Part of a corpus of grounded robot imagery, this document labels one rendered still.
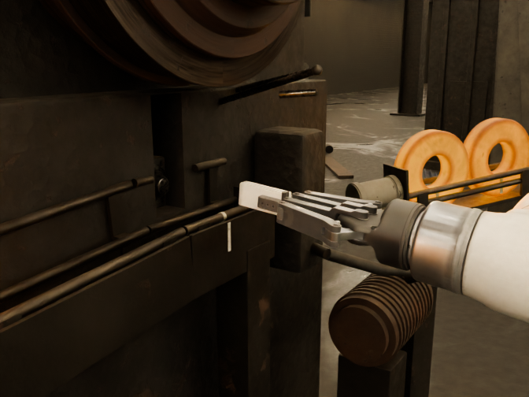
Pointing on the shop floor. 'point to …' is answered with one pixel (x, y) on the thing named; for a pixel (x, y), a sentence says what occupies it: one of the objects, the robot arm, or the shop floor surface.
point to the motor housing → (376, 334)
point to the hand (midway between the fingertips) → (264, 198)
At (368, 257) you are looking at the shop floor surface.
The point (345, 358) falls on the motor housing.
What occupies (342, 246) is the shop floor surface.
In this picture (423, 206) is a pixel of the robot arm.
